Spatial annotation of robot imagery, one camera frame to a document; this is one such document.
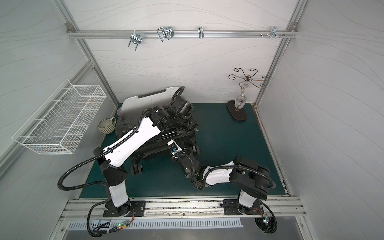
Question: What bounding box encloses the white hard-shell suitcase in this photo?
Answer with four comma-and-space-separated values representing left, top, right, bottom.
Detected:
106, 106, 199, 178

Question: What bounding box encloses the green table mat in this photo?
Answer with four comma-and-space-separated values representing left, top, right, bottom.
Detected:
79, 102, 286, 199

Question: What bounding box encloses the black metal jewelry stand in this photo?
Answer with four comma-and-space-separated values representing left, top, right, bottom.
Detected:
226, 68, 269, 122

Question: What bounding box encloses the glass ornament on stand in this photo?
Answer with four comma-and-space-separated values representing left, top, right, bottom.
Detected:
234, 81, 249, 109

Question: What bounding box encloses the striped ceramic mug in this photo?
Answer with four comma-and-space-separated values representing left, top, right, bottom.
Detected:
98, 117, 117, 135

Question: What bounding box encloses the metal U-bolt hook left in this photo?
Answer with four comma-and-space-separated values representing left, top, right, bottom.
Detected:
128, 31, 142, 51

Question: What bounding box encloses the small metal hook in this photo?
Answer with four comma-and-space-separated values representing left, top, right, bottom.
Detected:
198, 27, 204, 39

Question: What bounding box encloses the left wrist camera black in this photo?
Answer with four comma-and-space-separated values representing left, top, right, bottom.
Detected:
171, 86, 193, 116

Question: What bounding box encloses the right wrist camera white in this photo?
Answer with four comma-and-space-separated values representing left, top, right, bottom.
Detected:
167, 140, 183, 156

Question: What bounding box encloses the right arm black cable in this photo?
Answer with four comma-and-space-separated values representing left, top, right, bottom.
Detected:
173, 149, 278, 235

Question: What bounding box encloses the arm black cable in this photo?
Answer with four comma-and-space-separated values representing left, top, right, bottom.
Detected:
56, 107, 154, 238
173, 149, 278, 235

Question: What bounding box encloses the metal wire hook middle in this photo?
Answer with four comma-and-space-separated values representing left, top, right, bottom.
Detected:
157, 27, 175, 42

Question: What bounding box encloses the white slotted cable duct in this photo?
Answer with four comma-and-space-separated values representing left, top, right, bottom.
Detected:
67, 218, 244, 231

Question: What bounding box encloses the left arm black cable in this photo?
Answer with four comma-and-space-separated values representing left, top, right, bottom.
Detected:
56, 107, 154, 238

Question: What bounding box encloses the white wire basket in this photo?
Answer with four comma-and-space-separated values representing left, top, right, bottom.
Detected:
12, 80, 107, 155

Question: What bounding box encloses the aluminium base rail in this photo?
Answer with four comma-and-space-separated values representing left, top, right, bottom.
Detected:
60, 196, 307, 221

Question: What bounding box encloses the metal bracket hook right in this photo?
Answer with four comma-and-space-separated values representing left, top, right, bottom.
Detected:
260, 27, 286, 39

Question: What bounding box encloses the horizontal aluminium rail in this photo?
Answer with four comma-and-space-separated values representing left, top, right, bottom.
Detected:
67, 29, 299, 39

